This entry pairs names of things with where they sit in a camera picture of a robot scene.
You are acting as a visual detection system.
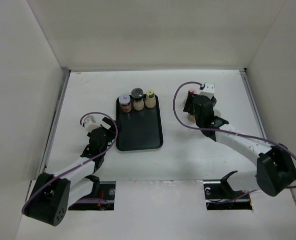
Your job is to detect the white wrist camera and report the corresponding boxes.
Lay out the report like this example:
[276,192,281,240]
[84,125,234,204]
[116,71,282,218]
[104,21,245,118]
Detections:
[81,115,100,133]
[199,82,215,100]

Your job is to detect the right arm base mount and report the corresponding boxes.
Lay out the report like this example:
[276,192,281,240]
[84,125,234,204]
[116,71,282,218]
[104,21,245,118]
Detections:
[203,170,252,211]

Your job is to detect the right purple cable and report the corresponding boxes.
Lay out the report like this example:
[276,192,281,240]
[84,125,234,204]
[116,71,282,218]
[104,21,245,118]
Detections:
[172,81,296,205]

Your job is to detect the silver-lid blue-label jar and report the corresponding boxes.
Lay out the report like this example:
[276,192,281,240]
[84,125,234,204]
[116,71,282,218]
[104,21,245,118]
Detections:
[214,109,221,117]

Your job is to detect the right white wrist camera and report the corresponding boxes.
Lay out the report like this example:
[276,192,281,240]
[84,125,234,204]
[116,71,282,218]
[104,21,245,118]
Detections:
[199,82,215,100]

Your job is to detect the black rectangular tray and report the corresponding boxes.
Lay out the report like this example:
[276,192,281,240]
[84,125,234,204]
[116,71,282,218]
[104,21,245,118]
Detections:
[116,96,163,152]

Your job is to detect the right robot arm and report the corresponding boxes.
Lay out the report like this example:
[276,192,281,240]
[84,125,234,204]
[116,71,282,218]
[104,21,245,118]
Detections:
[183,92,296,197]

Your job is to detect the pink-cap spice bottle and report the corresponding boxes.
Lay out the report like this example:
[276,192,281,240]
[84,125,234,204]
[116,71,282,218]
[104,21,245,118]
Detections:
[188,89,196,94]

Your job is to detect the clear-lid pepper grinder bottle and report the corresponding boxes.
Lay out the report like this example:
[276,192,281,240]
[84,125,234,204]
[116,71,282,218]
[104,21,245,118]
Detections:
[131,87,144,111]

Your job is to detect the right metal side rail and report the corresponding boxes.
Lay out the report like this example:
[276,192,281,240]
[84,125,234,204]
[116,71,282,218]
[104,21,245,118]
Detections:
[239,68,267,138]

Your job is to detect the black-cap spice bottle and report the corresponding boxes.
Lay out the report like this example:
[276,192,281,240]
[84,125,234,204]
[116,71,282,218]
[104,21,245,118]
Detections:
[187,114,196,123]

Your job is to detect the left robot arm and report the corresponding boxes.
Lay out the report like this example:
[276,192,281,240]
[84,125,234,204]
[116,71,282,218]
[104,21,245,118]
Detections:
[21,115,121,226]

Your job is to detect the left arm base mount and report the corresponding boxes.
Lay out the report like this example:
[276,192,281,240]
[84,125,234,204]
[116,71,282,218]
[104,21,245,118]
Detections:
[68,175,116,211]

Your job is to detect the yellow-cap spice bottle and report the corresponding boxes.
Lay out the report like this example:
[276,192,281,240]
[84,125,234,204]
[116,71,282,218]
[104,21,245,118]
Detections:
[145,89,156,109]

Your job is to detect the metal side rail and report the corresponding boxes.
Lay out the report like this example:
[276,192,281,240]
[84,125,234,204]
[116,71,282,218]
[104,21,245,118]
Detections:
[37,67,71,176]
[239,68,267,138]

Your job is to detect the left metal side rail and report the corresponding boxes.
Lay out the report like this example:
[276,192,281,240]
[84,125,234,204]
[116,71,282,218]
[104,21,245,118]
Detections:
[37,67,71,176]

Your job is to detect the red-label white-lid jar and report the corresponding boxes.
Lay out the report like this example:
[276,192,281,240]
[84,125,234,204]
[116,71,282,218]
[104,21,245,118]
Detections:
[118,94,132,113]

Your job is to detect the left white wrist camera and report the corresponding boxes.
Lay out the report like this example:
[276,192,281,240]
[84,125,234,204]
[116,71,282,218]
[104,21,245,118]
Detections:
[81,115,100,133]

